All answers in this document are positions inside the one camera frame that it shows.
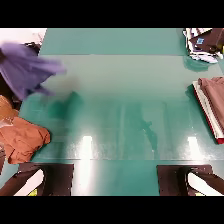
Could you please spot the white garment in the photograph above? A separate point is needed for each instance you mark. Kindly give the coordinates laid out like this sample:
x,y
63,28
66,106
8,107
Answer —
x,y
205,106

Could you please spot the heap of clothes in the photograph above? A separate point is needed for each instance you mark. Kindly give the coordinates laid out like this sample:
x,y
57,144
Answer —
x,y
205,41

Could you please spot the brown garment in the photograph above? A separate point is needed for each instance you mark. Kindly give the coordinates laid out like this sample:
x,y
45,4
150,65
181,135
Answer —
x,y
215,95

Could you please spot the purple T-shirt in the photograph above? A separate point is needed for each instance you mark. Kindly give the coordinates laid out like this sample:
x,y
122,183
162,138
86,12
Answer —
x,y
23,68

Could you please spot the orange-brown garment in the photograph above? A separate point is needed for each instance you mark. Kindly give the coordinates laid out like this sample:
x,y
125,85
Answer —
x,y
21,140

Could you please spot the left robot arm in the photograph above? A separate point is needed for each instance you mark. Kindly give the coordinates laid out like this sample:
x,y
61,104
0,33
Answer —
x,y
31,183

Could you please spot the tan garment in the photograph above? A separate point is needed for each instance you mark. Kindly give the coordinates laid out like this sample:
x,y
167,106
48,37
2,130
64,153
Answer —
x,y
6,110

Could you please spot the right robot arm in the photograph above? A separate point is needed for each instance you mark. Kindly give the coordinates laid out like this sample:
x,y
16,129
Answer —
x,y
200,184

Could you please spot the red garment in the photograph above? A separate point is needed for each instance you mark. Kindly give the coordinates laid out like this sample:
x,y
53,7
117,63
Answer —
x,y
213,133

